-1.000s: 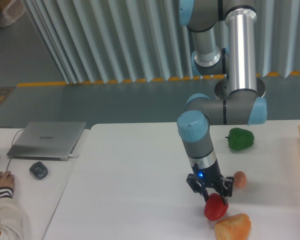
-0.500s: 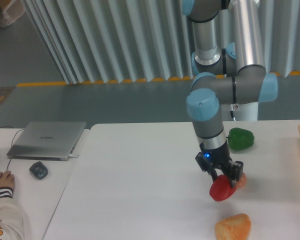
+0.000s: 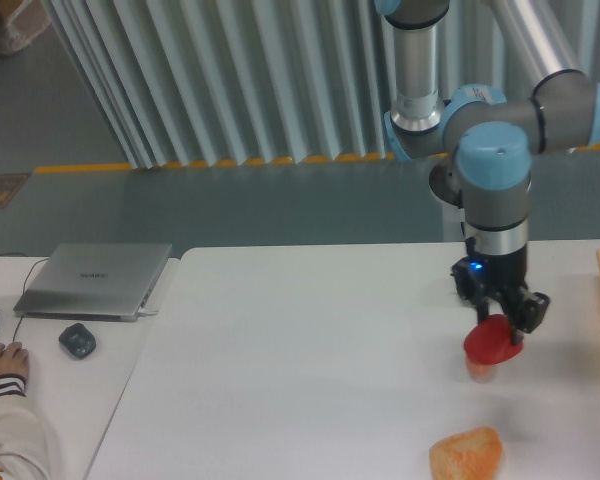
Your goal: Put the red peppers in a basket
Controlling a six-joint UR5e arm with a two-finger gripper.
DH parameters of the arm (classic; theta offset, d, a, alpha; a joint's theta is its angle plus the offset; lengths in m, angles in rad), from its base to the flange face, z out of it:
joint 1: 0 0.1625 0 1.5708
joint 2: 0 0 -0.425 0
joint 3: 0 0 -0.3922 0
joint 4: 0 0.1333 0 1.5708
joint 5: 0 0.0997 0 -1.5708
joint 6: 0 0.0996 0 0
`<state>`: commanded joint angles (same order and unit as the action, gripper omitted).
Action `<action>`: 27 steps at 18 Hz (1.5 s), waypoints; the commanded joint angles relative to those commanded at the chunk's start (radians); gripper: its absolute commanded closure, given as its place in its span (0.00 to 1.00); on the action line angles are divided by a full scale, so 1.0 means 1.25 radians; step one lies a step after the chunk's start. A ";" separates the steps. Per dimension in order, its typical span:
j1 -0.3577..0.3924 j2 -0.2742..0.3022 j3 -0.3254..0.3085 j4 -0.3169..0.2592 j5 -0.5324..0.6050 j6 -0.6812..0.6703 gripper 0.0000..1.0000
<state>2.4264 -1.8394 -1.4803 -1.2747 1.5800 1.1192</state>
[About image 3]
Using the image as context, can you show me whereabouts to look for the grey folding screen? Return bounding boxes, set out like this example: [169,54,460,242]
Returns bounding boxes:
[39,0,600,168]

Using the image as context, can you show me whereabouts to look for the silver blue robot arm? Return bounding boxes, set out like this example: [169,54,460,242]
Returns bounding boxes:
[375,1,600,348]

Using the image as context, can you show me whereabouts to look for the dark grey small case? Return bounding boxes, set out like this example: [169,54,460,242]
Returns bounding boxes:
[58,323,97,360]

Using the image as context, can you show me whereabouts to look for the silver closed laptop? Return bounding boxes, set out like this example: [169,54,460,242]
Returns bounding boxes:
[14,243,172,322]

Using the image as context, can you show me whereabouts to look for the black mouse cable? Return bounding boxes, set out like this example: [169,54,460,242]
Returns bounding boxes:
[0,252,49,346]

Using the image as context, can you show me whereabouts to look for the orange bread piece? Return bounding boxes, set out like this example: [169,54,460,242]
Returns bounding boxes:
[429,427,503,480]

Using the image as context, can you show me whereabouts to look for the brown egg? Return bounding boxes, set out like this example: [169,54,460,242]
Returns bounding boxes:
[465,357,496,383]

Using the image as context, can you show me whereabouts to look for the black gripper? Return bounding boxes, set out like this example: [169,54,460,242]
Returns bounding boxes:
[451,247,551,346]

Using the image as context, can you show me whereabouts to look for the red bell pepper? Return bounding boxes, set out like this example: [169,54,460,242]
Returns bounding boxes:
[463,314,524,366]

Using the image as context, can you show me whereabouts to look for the person's hand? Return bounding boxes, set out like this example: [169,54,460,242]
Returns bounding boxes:
[0,342,30,382]

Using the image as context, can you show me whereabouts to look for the forearm in cream sleeve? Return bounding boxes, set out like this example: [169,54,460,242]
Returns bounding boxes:
[0,374,51,479]

